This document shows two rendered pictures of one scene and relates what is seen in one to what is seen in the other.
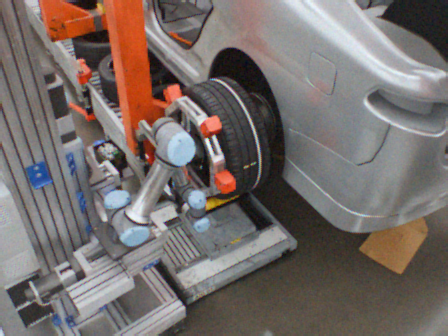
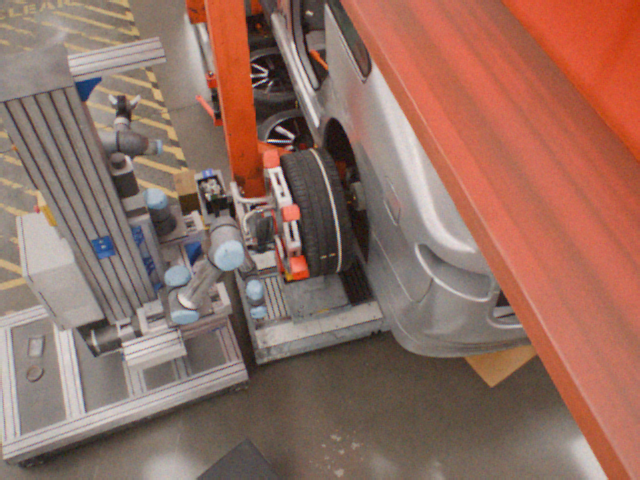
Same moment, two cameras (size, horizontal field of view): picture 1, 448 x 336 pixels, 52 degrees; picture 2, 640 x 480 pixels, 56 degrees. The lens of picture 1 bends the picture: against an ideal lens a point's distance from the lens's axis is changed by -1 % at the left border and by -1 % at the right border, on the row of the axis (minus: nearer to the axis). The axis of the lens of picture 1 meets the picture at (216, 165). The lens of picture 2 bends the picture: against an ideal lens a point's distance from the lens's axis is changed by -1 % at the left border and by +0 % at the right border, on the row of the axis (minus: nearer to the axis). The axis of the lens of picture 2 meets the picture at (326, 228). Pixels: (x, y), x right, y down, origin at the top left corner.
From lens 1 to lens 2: 1.00 m
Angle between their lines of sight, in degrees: 14
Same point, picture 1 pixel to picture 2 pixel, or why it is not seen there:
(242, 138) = (322, 230)
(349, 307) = (420, 408)
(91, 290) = (144, 350)
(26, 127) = (91, 210)
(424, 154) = (467, 312)
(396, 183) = (441, 328)
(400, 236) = not seen: hidden behind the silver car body
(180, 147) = (226, 256)
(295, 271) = (379, 355)
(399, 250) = (502, 359)
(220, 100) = (308, 185)
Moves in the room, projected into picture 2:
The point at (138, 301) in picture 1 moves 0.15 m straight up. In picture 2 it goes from (205, 354) to (201, 341)
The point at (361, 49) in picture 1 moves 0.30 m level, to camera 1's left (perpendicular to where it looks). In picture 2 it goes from (418, 199) to (338, 182)
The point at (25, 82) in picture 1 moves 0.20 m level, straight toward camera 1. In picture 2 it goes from (89, 177) to (86, 218)
